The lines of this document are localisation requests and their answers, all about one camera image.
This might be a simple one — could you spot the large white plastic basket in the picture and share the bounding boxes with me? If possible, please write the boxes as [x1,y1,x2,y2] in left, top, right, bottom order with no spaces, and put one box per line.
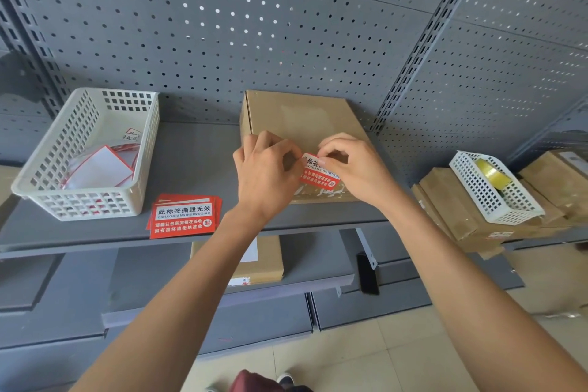
[11,87,160,222]

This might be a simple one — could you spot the small white plastic basket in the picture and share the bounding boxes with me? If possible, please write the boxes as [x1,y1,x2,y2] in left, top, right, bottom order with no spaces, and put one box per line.
[449,150,545,226]

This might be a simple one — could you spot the grey slotted shelf upright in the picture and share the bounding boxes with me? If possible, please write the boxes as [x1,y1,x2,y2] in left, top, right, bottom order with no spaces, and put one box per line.
[0,0,70,117]
[369,0,492,134]

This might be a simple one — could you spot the person's left hand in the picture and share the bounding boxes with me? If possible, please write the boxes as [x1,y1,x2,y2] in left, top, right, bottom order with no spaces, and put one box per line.
[233,131,307,223]

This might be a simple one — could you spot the grey metal shelf board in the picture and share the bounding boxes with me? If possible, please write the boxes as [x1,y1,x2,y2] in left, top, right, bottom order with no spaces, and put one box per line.
[0,122,391,260]

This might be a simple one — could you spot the brown cardboard box with label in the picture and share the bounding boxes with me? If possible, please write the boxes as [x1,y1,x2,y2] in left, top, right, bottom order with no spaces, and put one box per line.
[411,168,572,260]

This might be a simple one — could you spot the person's right hand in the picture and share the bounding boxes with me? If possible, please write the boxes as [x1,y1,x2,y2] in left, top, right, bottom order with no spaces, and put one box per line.
[316,132,405,211]

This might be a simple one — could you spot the crumpled clear tape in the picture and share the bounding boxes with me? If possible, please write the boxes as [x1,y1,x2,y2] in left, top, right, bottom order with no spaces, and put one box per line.
[294,185,345,203]

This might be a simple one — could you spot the flat brown cardboard box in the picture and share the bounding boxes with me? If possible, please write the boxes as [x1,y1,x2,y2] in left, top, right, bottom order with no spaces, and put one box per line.
[239,90,373,205]

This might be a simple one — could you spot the cardboard box with white label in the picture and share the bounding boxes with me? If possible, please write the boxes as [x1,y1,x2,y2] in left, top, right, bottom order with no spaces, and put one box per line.
[190,236,285,287]

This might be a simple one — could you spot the white shelf bracket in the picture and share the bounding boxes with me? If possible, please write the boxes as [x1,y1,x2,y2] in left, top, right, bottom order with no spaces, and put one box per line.
[356,228,378,270]

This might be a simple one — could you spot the person's dark red clothing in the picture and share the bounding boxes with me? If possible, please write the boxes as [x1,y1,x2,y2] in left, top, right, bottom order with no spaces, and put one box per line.
[229,369,313,392]

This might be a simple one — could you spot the grey perforated back panel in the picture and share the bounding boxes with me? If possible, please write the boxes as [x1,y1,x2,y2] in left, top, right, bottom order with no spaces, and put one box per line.
[0,0,588,186]

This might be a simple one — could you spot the person's right forearm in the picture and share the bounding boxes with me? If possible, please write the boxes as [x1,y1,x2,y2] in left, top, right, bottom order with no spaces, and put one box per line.
[379,190,588,392]

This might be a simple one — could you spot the red warning label sticker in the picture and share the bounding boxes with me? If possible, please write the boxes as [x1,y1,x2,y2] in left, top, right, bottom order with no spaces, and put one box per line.
[299,153,341,190]

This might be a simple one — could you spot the stack of red label stickers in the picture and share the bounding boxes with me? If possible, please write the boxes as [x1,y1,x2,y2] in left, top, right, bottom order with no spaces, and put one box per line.
[146,194,222,240]

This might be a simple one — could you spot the white sticker backing sheets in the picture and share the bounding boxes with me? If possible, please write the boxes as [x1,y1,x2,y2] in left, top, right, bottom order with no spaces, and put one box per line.
[60,145,140,190]

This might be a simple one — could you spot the large brown cardboard box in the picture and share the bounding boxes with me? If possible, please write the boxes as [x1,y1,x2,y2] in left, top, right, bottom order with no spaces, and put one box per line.
[518,149,588,222]

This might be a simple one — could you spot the yellow tape roll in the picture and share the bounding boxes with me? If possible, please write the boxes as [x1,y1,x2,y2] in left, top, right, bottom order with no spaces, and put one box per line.
[474,158,513,197]

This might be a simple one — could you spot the person's left forearm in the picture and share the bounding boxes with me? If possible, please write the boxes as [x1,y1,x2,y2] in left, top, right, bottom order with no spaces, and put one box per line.
[69,210,281,392]

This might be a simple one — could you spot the grey side shelf board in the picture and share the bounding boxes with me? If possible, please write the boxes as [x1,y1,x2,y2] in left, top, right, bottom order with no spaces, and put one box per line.
[501,225,588,252]

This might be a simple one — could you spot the grey bottom shelf board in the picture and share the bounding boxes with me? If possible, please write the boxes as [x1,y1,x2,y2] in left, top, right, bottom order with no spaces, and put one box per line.
[309,240,525,332]

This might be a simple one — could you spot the grey lower shelf board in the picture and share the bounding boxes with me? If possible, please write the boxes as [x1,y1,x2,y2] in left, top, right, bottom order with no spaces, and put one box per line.
[101,227,357,329]

